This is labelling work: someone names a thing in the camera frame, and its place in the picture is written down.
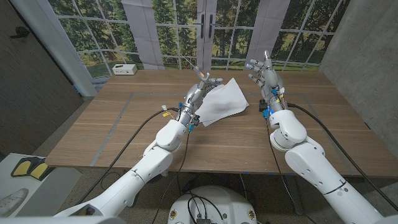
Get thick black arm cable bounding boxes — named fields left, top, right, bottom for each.
left=287, top=103, right=398, bottom=212
left=76, top=107, right=180, bottom=205

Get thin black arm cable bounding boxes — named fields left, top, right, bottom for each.
left=151, top=129, right=191, bottom=224
left=264, top=118, right=313, bottom=224

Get white power strip box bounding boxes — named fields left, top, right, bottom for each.
left=112, top=63, right=138, bottom=76

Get white sneaker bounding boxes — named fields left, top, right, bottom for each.
left=0, top=187, right=29, bottom=215

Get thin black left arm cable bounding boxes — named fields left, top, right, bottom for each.
left=151, top=129, right=191, bottom=224

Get large white paper sheet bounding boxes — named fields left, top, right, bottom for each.
left=195, top=77, right=250, bottom=124

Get grey table leg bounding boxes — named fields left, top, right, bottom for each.
left=285, top=175, right=305, bottom=216

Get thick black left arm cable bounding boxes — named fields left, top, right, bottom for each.
left=76, top=107, right=180, bottom=205

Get printed window forest backdrop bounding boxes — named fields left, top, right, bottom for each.
left=9, top=0, right=352, bottom=97

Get white paper sheet underneath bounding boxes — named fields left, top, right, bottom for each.
left=201, top=113, right=242, bottom=128

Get black door handle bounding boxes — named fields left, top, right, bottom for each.
left=9, top=26, right=31, bottom=39

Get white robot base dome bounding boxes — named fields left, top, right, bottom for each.
left=167, top=185, right=258, bottom=224

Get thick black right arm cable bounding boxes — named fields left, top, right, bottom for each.
left=287, top=103, right=398, bottom=212

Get yellow black foot pedal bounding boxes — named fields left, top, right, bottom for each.
left=11, top=156, right=50, bottom=181

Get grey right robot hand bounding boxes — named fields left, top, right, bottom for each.
left=245, top=50, right=287, bottom=114

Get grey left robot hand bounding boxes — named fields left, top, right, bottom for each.
left=175, top=77, right=224, bottom=126

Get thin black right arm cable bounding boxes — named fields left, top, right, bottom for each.
left=264, top=118, right=313, bottom=224

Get grey orange handled scissors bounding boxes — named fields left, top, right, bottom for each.
left=180, top=54, right=215, bottom=93

